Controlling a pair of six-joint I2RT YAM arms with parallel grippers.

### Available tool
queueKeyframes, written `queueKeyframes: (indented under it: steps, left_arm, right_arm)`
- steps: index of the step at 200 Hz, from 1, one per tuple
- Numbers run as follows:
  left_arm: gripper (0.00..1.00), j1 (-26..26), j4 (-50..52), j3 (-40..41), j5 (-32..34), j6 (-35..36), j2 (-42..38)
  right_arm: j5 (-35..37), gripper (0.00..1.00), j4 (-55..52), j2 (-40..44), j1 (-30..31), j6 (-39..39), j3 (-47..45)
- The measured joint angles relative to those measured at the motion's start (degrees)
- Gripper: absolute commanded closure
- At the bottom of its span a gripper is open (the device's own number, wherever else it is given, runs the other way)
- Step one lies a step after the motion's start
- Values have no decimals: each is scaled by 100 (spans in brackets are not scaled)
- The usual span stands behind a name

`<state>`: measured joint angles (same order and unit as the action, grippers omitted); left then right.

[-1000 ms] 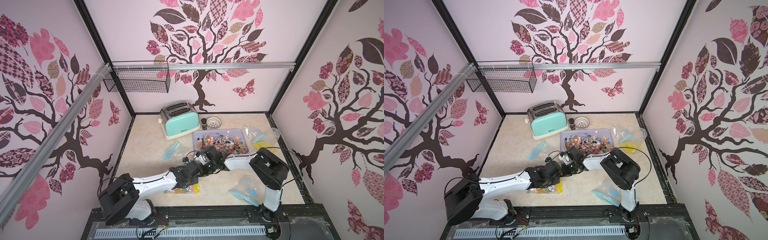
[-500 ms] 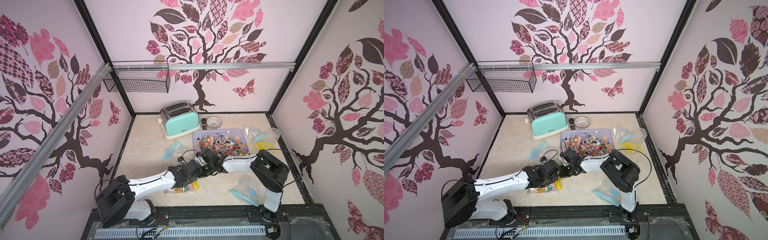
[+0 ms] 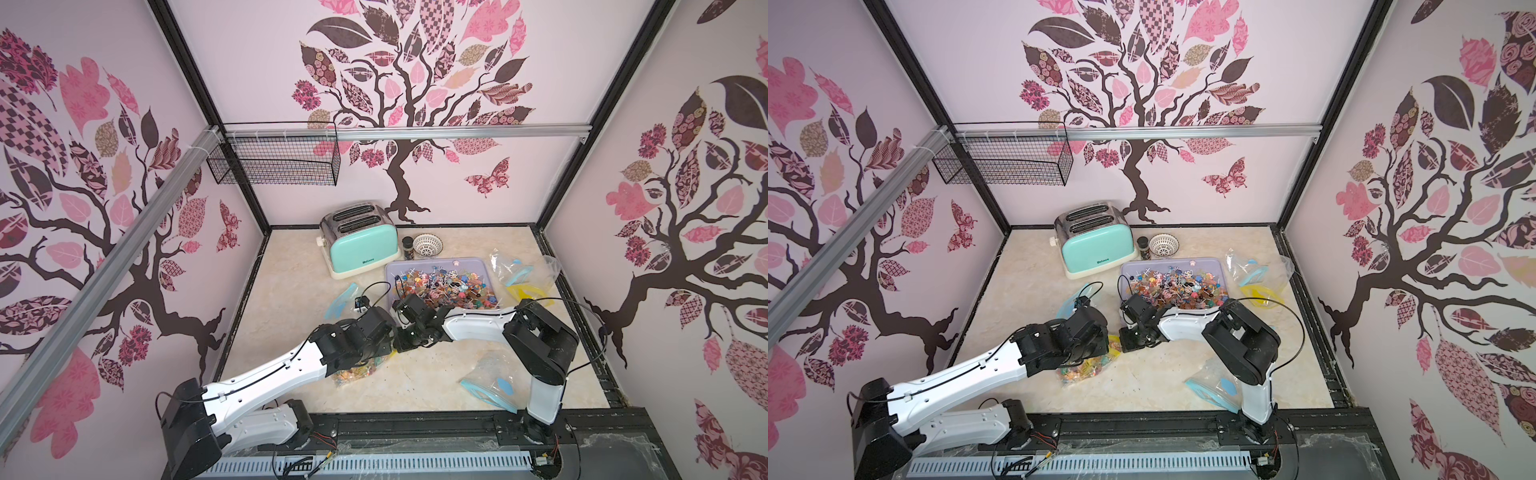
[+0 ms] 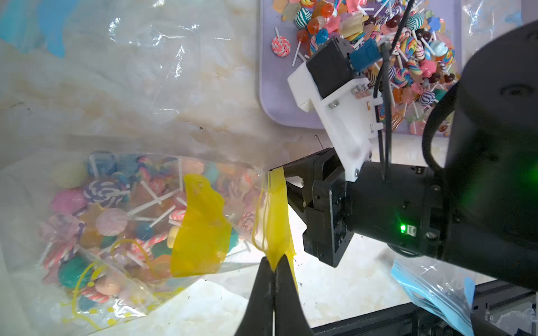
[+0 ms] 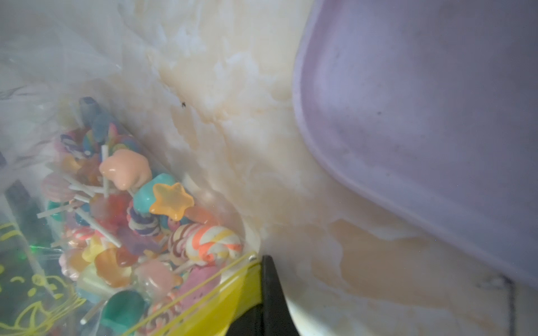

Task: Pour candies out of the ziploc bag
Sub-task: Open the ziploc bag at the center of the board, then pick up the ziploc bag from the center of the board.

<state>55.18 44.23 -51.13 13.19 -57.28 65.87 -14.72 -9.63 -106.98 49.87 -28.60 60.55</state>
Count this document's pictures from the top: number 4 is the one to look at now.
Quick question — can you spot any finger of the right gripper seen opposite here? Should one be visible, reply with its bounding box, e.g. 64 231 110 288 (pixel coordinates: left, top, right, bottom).
281 155 319 218

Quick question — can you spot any black base frame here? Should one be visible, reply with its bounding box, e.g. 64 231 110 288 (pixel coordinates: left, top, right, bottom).
313 280 537 335

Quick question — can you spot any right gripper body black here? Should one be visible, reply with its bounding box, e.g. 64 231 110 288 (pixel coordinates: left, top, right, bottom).
302 148 446 267

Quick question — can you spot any pile of candies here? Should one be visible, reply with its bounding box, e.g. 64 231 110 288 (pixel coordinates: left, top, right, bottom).
270 0 461 135

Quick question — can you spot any lavender plastic tray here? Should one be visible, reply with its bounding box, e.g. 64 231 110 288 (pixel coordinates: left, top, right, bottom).
259 0 462 130

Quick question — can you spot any candy bag blue zip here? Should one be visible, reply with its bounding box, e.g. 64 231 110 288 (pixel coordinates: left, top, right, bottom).
391 256 479 336

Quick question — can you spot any candy bag yellow zip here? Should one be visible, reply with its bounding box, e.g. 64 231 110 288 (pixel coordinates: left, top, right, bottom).
0 148 299 336

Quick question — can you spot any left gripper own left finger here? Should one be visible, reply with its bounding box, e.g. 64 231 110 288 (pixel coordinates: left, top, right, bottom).
235 257 275 336

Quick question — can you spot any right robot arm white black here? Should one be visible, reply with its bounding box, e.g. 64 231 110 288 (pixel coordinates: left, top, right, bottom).
284 22 537 290

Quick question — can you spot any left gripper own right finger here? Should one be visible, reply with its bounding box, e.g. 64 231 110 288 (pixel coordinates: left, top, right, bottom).
274 256 313 336

